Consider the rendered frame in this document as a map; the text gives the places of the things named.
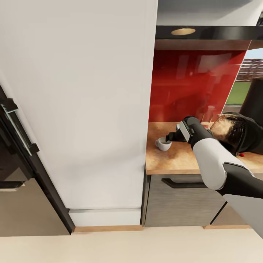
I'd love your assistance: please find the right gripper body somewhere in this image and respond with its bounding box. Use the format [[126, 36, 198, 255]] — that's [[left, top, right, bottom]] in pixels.
[[168, 128, 187, 142]]

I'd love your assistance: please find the coffee cup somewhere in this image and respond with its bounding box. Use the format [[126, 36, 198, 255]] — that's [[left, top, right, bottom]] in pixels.
[[155, 138, 172, 151]]

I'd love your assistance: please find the electric kettle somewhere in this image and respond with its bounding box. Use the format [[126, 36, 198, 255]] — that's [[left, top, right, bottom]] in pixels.
[[210, 112, 263, 157]]

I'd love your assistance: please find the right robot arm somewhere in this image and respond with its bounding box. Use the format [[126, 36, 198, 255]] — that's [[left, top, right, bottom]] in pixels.
[[166, 117, 263, 239]]

